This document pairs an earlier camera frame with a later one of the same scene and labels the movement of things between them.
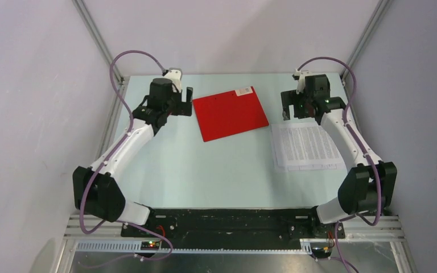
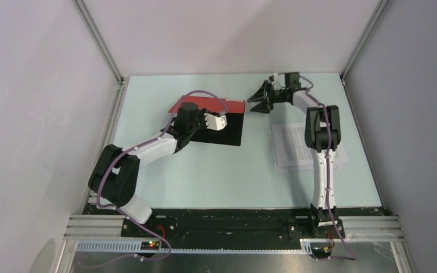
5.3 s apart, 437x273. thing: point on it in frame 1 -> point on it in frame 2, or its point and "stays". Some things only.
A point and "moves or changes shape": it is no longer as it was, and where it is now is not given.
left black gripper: x=183 y=108 -> x=204 y=117
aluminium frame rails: x=386 y=230 stays
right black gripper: x=291 y=98 -> x=262 y=106
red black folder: x=229 y=114 moves or changes shape
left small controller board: x=149 y=245 stays
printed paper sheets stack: x=304 y=147 stays
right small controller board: x=322 y=252 stays
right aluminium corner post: x=379 y=12 stays
